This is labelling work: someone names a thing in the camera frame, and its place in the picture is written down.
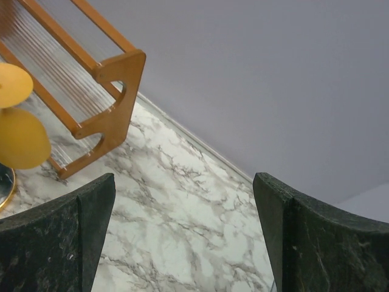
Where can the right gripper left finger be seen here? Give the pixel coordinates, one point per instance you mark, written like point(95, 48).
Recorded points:
point(56, 246)

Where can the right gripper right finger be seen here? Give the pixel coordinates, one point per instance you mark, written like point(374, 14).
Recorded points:
point(315, 246)

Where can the orange plastic goblet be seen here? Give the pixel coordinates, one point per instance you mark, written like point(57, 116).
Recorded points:
point(24, 140)

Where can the wooden dish rack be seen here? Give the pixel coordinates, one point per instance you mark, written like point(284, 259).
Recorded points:
point(83, 69)

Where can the gold wire wine glass rack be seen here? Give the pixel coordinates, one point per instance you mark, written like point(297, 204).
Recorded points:
point(8, 185)

